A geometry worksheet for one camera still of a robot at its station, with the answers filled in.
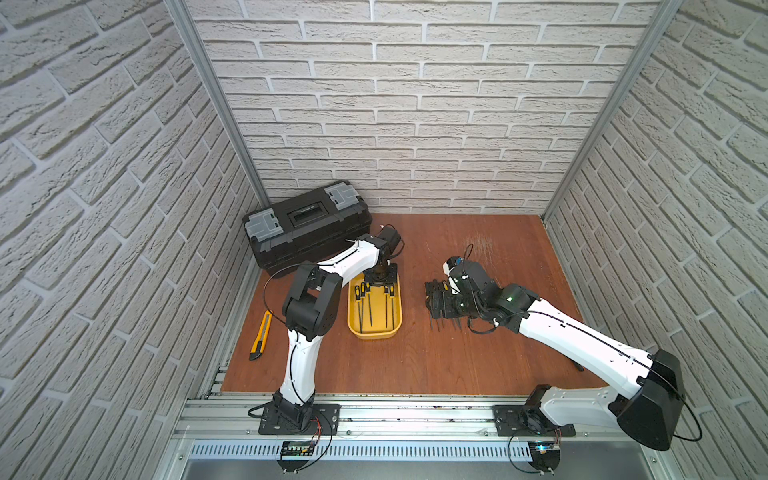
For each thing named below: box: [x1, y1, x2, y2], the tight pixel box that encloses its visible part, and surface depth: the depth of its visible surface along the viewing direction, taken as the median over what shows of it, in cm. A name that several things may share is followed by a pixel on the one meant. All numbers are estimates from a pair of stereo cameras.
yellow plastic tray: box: [347, 272, 403, 340], surface depth 94 cm
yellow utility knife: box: [249, 310, 273, 361], surface depth 87 cm
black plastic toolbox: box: [242, 180, 373, 277], surface depth 97 cm
